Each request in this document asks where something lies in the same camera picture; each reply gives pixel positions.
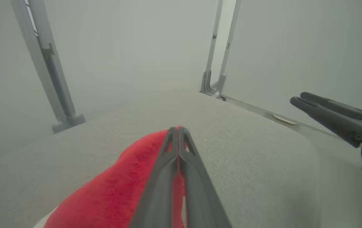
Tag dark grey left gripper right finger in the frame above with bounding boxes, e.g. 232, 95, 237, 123
179, 127, 232, 228

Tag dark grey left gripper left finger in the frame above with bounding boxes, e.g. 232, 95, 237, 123
130, 127, 179, 228

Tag red shorts white waistband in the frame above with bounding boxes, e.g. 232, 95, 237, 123
34, 126, 188, 228

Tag aluminium floor rail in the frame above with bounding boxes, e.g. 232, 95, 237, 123
217, 94, 346, 141

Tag grey frame with bracket base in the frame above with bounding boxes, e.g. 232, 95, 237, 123
199, 0, 242, 98

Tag grey truss post round feet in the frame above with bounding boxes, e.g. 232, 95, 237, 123
10, 0, 86, 134

